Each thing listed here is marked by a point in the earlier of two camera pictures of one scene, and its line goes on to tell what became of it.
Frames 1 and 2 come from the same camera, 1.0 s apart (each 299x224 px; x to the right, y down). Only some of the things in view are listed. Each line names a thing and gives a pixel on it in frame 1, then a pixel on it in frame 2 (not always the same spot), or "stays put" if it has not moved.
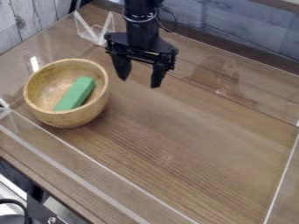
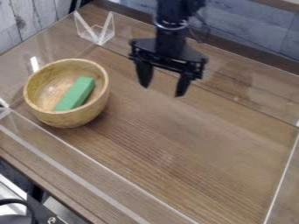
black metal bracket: x=38 y=213 stays put
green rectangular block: x=77 y=94 stays put
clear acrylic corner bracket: x=95 y=33 stays put
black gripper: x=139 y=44 to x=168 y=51
